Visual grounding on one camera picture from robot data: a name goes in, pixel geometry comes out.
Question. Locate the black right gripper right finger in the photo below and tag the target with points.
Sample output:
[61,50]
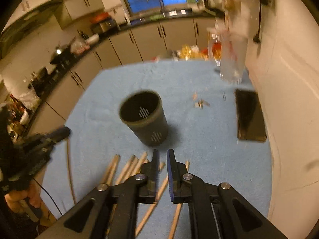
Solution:
[181,182]

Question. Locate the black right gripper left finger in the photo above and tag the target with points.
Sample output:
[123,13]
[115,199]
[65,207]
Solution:
[147,189]

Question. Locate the person's left hand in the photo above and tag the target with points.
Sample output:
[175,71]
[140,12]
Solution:
[14,197]

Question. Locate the thin wooden chopstick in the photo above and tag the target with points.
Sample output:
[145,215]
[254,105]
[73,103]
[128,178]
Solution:
[70,171]

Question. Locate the dark cylindrical utensil holder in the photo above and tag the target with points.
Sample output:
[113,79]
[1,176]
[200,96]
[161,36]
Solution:
[143,113]

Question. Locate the blue table cloth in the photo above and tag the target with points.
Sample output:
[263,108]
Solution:
[207,137]

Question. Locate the small brass keys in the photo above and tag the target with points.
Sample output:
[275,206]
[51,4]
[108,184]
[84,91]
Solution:
[199,103]

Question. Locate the black smartphone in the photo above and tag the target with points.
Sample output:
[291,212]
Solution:
[250,120]

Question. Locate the black wok on stove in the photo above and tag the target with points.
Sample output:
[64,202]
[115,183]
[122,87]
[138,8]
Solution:
[62,55]

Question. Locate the yellow plastic bag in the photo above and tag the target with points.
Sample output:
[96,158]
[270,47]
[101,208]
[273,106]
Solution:
[191,53]

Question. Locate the clear glass beer mug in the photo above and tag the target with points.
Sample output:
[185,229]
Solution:
[228,51]

